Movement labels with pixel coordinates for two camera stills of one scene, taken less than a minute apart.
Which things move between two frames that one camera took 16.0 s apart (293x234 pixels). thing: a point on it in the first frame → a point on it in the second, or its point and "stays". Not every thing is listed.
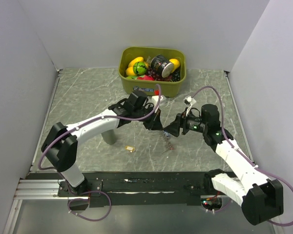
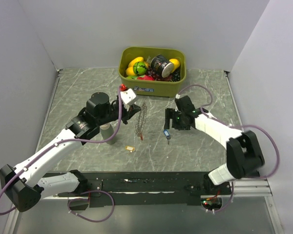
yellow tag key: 132,149 stays
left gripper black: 155,123 → 133,109
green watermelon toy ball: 139,68 stays
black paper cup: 161,64 stays
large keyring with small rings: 168,142 → 140,123
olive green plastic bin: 141,68 stays
